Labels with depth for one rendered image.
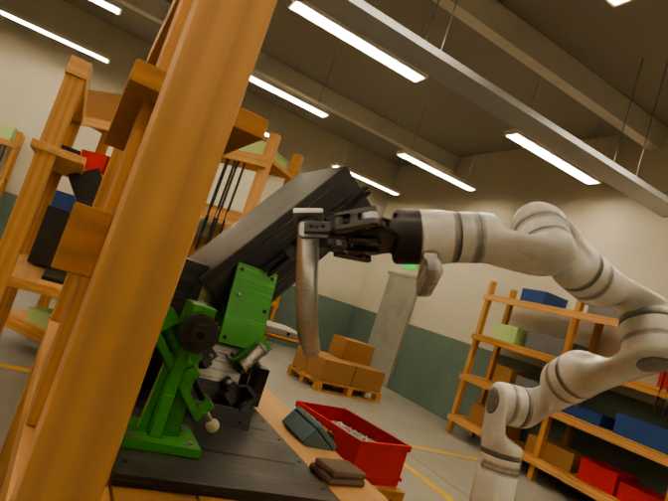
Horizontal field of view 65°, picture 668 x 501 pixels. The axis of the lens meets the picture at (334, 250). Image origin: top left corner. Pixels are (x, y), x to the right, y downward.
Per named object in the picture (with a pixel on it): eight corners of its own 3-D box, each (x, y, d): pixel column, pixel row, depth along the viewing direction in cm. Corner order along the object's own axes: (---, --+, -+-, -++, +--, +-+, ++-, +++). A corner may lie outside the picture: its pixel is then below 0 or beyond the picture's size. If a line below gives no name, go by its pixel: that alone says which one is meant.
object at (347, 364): (347, 386, 844) (362, 341, 851) (379, 403, 778) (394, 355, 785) (286, 373, 777) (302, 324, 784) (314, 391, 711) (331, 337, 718)
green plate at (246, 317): (248, 353, 141) (265, 278, 147) (260, 352, 134) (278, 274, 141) (207, 343, 136) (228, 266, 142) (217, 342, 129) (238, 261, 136)
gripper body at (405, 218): (417, 226, 77) (352, 225, 77) (425, 197, 69) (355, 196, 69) (418, 273, 74) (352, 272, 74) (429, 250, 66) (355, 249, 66)
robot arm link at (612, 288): (606, 231, 76) (613, 280, 71) (688, 309, 88) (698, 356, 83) (548, 251, 82) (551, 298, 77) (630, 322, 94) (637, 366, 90)
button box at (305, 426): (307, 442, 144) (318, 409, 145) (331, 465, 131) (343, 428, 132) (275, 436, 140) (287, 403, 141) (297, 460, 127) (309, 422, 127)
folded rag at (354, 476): (327, 485, 106) (332, 470, 106) (307, 467, 112) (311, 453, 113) (364, 488, 111) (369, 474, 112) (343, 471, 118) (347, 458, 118)
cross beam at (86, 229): (81, 238, 185) (89, 214, 186) (90, 278, 69) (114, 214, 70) (66, 233, 183) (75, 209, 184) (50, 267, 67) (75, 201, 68)
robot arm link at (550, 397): (601, 405, 100) (557, 393, 99) (524, 435, 122) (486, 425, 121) (596, 359, 105) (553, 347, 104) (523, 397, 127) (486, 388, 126)
